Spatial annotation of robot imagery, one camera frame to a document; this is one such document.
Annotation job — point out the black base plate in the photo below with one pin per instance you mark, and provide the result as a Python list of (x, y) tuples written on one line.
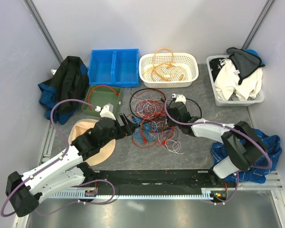
[(190, 177)]

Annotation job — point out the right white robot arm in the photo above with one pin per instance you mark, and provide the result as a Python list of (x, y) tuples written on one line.
[(245, 149)]

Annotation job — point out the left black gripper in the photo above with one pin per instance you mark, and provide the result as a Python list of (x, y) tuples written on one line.
[(130, 129)]

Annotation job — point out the white perforated plastic basket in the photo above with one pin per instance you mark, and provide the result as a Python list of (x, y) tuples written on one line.
[(168, 70)]

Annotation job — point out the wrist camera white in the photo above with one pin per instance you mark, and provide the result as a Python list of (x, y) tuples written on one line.
[(178, 98), (106, 111)]

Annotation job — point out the grey slotted cable duct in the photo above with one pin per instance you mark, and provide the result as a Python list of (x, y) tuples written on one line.
[(145, 192)]

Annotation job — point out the grey laundry bin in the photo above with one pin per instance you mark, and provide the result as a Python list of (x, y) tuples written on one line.
[(234, 100)]

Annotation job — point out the green plastic tray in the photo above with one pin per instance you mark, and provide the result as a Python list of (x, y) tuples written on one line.
[(104, 94)]

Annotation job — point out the dark grey cloth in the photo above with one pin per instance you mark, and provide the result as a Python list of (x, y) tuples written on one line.
[(245, 62)]

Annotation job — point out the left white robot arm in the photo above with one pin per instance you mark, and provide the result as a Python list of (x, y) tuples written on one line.
[(90, 143)]

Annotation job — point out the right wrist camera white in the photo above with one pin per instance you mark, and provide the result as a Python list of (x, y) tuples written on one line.
[(178, 98)]

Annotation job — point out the white cloth in bin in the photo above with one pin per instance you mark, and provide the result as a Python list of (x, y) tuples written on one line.
[(227, 81)]

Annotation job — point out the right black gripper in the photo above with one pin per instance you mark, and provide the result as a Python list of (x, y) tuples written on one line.
[(170, 122)]

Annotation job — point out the black and blue jacket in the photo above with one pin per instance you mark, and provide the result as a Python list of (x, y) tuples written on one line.
[(70, 81)]

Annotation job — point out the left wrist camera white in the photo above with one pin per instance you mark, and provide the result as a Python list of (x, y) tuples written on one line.
[(106, 111)]

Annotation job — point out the blue plaid shirt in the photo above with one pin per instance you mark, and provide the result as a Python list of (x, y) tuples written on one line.
[(256, 175)]

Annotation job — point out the beige bucket hat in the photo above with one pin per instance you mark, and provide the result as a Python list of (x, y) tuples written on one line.
[(82, 126)]

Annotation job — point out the blue divided plastic bin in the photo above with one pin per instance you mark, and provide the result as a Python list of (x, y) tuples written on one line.
[(114, 67)]

